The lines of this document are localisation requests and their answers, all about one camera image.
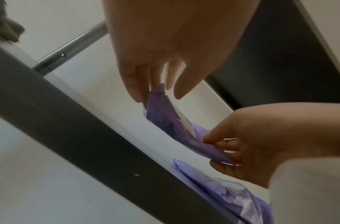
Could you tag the person's right hand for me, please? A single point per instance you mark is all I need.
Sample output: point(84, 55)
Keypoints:
point(283, 131)

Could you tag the person's left hand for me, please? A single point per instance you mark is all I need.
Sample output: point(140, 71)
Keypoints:
point(172, 32)

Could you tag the purple plastic package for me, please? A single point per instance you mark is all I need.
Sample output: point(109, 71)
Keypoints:
point(222, 196)
point(164, 116)

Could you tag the dark metal shelf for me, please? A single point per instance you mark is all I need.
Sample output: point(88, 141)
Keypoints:
point(61, 120)

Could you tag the green and pink cleaning cloth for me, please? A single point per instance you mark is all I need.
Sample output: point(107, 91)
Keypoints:
point(6, 24)

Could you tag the white marker cube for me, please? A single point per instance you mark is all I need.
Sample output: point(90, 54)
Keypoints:
point(311, 192)

